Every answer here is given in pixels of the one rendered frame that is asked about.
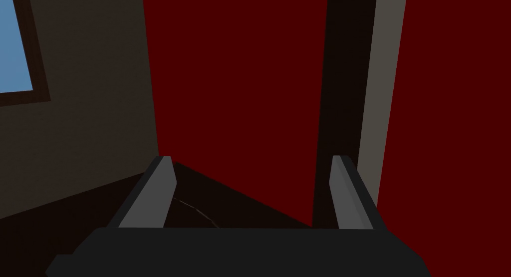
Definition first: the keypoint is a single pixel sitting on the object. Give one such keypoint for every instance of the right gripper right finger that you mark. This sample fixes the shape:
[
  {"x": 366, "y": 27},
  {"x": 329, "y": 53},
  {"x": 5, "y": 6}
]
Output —
[{"x": 351, "y": 205}]

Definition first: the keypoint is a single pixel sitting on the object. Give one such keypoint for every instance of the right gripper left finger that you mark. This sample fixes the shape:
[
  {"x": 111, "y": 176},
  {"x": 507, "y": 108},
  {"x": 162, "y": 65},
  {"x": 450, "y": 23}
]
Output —
[{"x": 149, "y": 201}]

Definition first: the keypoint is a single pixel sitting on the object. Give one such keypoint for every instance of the dark framed window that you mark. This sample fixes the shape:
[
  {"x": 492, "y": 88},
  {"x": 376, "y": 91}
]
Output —
[{"x": 14, "y": 41}]

